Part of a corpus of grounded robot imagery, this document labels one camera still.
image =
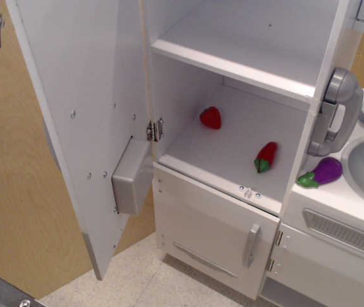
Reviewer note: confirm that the white oven cabinet door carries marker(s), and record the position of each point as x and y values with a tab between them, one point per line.
307	271

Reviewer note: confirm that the red toy chili pepper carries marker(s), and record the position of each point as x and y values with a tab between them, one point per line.
266	156

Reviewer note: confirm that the white toy fridge cabinet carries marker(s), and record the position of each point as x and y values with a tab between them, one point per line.
265	65

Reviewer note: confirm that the grey vent grille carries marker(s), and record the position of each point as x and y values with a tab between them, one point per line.
336	230

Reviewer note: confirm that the grey toy telephone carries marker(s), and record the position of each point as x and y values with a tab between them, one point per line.
338	114

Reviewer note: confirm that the grey lower door handle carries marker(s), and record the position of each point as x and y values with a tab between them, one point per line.
247	257

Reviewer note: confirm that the metal door hinge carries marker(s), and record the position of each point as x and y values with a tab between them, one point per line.
154	130

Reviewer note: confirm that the white fridge door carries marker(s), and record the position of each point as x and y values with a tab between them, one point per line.
87	63

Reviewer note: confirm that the red toy strawberry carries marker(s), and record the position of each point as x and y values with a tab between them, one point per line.
211	118

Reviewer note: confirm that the purple toy eggplant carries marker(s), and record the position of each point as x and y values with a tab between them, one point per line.
328	170

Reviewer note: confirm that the white lower freezer door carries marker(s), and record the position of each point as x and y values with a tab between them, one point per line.
207	229

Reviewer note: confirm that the grey ice dispenser box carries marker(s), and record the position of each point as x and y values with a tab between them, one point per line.
133	177

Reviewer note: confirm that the white magnetic door catch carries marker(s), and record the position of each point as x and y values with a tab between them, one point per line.
249	193

